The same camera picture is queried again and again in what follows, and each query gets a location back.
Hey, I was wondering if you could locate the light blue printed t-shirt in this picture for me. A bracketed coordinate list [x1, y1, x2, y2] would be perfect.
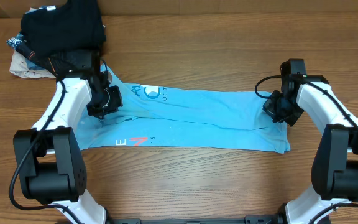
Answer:
[75, 75, 290, 154]

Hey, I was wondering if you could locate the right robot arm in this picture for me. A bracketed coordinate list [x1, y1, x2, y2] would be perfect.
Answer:
[244, 58, 358, 224]

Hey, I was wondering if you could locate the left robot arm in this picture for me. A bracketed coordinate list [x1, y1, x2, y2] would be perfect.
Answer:
[9, 49, 122, 223]

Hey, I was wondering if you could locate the dark patterned folded garment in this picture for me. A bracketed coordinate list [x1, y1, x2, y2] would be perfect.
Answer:
[6, 33, 100, 77]

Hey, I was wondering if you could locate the black folded shirt on pile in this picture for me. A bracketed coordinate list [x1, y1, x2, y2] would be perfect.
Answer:
[21, 0, 106, 57]

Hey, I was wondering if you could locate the beige folded garment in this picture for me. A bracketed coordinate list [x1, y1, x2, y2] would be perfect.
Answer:
[9, 51, 54, 78]

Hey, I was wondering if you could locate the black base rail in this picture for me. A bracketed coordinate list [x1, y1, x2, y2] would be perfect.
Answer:
[109, 215, 285, 224]

